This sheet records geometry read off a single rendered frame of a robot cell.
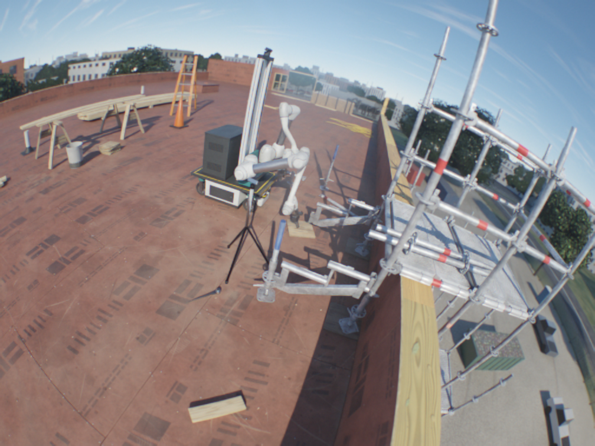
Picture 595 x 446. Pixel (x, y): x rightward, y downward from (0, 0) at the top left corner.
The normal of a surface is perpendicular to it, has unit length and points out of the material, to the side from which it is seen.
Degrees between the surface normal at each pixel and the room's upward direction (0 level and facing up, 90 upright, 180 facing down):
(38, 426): 0
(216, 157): 90
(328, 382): 0
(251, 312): 0
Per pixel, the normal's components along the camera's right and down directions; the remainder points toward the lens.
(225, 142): -0.25, 0.49
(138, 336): 0.23, -0.81
